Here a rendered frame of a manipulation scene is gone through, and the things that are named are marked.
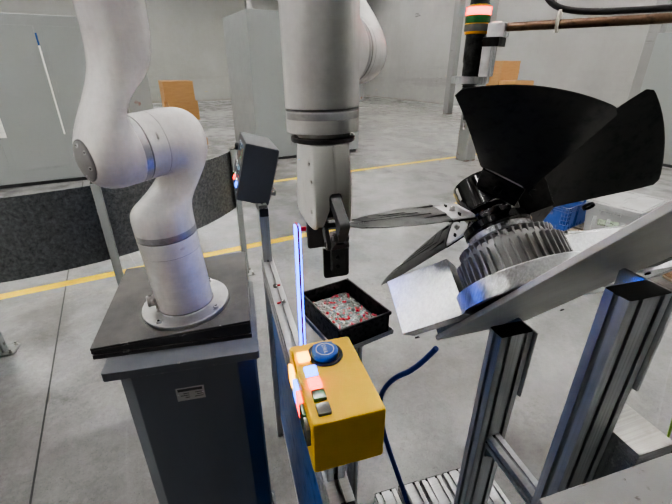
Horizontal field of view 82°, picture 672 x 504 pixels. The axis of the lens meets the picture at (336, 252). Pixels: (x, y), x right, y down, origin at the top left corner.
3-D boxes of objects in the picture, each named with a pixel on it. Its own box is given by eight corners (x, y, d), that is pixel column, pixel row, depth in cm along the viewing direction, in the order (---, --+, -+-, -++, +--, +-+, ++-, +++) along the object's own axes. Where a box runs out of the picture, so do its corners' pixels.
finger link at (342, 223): (321, 179, 47) (322, 221, 50) (340, 201, 40) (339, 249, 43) (330, 178, 47) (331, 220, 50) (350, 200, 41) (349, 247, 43)
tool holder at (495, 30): (504, 83, 74) (514, 24, 70) (491, 84, 69) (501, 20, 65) (459, 82, 79) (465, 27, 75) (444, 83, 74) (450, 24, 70)
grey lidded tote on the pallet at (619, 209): (657, 235, 339) (671, 199, 325) (628, 252, 308) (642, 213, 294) (605, 221, 369) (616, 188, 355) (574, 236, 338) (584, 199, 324)
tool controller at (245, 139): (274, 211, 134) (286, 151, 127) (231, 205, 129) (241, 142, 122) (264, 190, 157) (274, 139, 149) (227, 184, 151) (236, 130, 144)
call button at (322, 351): (341, 362, 59) (341, 353, 58) (315, 368, 58) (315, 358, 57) (333, 346, 62) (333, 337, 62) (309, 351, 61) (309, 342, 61)
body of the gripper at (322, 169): (283, 123, 49) (289, 208, 54) (300, 135, 40) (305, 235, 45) (340, 121, 51) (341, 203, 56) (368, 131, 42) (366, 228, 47)
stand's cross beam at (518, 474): (548, 510, 90) (552, 499, 89) (534, 515, 89) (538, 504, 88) (496, 442, 107) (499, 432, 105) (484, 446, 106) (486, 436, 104)
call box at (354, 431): (383, 462, 55) (387, 407, 50) (313, 482, 52) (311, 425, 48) (347, 382, 69) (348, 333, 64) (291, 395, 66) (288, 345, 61)
